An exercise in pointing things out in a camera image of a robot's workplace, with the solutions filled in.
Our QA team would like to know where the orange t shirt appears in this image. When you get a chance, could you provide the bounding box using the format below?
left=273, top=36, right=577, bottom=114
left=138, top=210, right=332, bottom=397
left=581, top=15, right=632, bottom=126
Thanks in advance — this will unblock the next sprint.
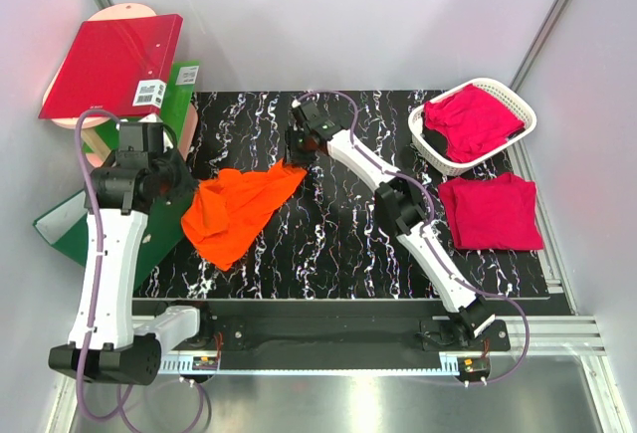
left=181, top=161, right=307, bottom=271

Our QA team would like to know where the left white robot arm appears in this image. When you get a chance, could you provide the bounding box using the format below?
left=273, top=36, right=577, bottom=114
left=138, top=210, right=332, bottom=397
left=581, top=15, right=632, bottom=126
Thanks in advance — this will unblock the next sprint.
left=48, top=121, right=215, bottom=385

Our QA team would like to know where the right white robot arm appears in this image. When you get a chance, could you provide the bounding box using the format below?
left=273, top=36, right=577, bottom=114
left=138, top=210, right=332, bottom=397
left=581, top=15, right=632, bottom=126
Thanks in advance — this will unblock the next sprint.
left=284, top=94, right=495, bottom=350

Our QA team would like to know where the light green folder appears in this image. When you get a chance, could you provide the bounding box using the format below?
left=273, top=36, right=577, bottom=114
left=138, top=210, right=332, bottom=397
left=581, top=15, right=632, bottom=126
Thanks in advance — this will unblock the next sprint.
left=83, top=61, right=200, bottom=166

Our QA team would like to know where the white plastic laundry basket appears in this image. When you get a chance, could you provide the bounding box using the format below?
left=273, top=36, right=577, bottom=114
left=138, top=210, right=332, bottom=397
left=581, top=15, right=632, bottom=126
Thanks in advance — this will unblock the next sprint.
left=408, top=78, right=537, bottom=176

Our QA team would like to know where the black garment in basket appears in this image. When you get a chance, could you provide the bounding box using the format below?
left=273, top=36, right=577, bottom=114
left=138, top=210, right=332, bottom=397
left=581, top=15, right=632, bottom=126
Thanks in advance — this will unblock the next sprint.
left=422, top=125, right=525, bottom=162

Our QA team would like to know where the pink t shirt in basket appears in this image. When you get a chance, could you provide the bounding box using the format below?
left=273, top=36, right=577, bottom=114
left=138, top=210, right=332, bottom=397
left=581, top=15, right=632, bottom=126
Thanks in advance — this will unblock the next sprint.
left=422, top=85, right=525, bottom=133

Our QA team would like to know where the folded pink t shirt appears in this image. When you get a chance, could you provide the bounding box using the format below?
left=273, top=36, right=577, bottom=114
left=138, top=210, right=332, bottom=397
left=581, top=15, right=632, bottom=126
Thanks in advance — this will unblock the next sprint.
left=438, top=172, right=543, bottom=251

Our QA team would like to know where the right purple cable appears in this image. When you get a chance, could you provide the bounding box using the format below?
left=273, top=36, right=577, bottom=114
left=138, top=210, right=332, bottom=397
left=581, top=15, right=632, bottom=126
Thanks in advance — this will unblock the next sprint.
left=293, top=89, right=530, bottom=385

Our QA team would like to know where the purple cable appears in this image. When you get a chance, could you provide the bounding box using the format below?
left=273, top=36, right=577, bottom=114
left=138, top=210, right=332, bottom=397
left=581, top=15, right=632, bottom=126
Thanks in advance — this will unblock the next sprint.
left=293, top=89, right=530, bottom=385
left=73, top=108, right=214, bottom=429

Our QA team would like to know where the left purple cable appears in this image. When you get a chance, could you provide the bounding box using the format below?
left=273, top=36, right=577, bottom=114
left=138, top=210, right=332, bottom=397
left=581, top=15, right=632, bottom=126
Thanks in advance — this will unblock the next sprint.
left=73, top=108, right=214, bottom=429

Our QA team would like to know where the dark green ring binder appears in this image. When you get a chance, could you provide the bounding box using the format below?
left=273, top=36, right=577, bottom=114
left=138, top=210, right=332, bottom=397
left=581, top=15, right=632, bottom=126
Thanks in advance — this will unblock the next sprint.
left=33, top=188, right=195, bottom=289

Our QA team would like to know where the red ring binder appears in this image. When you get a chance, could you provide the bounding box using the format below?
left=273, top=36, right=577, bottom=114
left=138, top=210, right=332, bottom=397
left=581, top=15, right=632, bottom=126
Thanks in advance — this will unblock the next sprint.
left=39, top=14, right=183, bottom=119

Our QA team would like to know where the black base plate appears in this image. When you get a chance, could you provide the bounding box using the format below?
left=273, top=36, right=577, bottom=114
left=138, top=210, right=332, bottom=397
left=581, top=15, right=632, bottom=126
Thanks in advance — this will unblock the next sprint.
left=133, top=298, right=511, bottom=352

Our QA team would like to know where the aluminium rail frame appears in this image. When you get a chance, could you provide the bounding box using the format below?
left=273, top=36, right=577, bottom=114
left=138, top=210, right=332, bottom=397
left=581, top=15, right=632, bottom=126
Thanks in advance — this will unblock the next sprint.
left=44, top=273, right=633, bottom=433

